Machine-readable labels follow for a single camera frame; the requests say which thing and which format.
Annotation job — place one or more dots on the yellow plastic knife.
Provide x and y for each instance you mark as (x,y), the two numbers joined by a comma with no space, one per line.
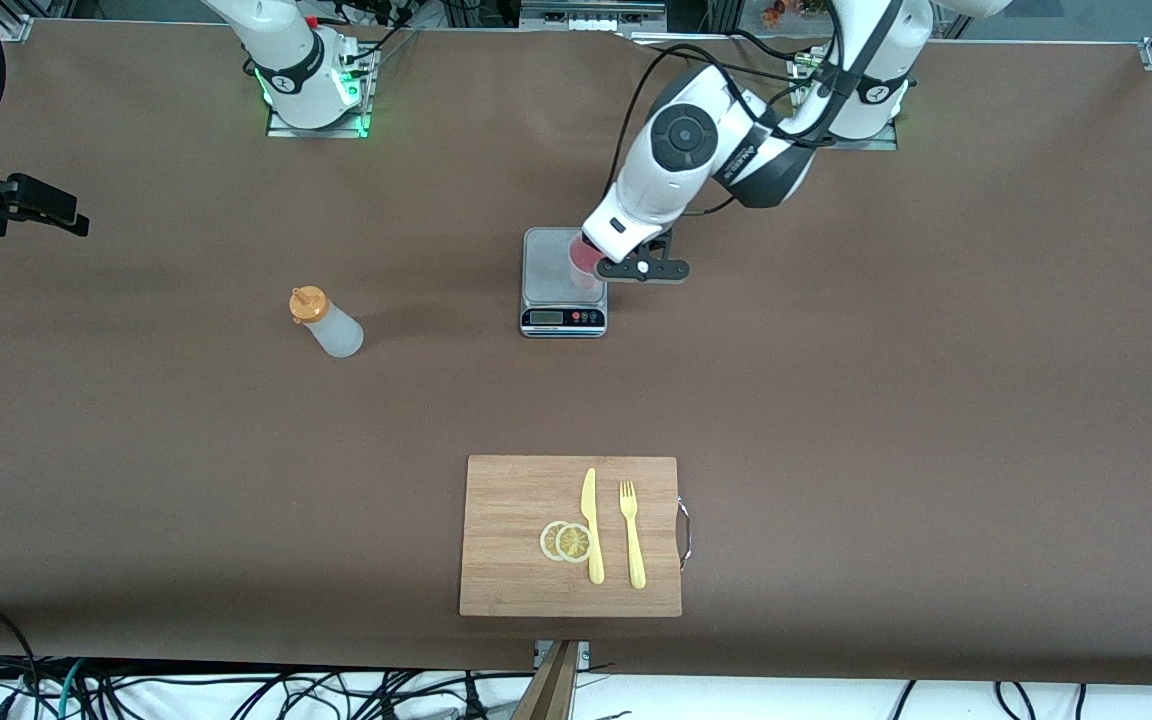
(592,520)

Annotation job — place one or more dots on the small metal bracket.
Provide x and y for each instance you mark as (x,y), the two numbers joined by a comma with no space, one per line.
(583,655)

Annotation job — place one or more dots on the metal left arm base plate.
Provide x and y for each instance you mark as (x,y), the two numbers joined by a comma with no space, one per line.
(876,144)

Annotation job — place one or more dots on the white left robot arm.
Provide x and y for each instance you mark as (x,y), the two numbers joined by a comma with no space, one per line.
(676,140)

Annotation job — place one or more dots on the colourful toy food pile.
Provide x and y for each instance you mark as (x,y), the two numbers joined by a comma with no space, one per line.
(796,8)

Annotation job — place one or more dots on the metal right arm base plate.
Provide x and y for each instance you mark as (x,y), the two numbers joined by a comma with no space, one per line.
(281,131)

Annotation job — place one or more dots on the silver digital kitchen scale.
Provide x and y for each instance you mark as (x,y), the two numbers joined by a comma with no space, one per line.
(546,275)

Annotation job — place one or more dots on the grey power strip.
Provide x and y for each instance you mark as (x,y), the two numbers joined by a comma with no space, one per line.
(591,15)

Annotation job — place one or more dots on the yellow plastic fork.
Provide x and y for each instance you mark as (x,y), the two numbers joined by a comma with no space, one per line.
(634,545)

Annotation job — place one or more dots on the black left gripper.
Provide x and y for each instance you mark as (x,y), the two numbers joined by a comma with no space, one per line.
(585,239)

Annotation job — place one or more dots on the lemon slice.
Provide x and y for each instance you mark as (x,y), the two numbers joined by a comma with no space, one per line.
(547,541)
(573,543)

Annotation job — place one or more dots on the pink plastic cup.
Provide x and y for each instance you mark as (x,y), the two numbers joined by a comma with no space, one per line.
(581,272)

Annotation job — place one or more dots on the wooden cutting board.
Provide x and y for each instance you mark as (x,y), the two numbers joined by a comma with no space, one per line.
(506,520)

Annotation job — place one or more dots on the clear sauce bottle orange cap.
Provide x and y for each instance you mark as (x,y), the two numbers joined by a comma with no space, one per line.
(334,330)

